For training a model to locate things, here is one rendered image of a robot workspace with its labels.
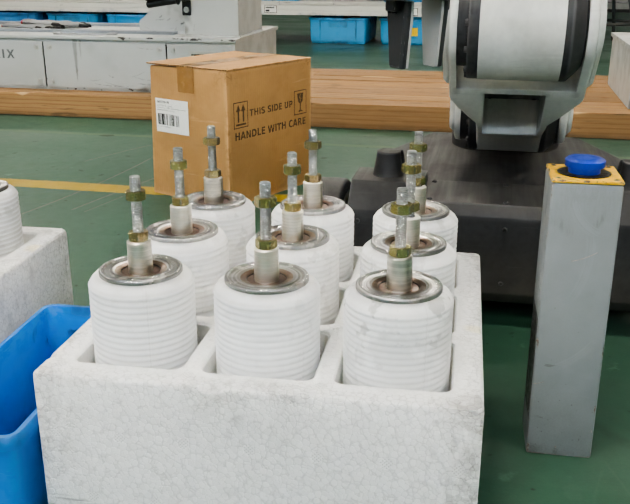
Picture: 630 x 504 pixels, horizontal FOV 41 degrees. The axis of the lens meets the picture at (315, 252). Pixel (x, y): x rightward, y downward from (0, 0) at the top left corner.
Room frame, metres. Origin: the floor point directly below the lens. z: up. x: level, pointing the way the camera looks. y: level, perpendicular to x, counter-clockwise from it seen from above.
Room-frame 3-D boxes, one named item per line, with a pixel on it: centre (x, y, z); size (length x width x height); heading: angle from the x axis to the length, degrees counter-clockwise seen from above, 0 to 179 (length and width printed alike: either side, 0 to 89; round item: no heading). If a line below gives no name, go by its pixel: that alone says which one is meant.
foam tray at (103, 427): (0.82, 0.02, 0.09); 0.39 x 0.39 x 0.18; 80
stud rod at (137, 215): (0.73, 0.16, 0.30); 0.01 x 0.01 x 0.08
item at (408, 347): (0.69, -0.07, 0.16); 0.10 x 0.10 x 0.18
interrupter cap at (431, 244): (0.80, -0.09, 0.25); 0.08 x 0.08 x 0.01
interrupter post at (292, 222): (0.82, 0.02, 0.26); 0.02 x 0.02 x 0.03
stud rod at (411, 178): (0.80, -0.09, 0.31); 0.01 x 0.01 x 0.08
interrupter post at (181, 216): (0.84, 0.14, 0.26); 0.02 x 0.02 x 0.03
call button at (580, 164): (0.85, -0.28, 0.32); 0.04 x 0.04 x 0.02
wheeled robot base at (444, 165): (1.46, -0.33, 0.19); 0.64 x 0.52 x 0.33; 168
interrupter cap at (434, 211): (0.92, -0.11, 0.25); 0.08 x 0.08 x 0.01
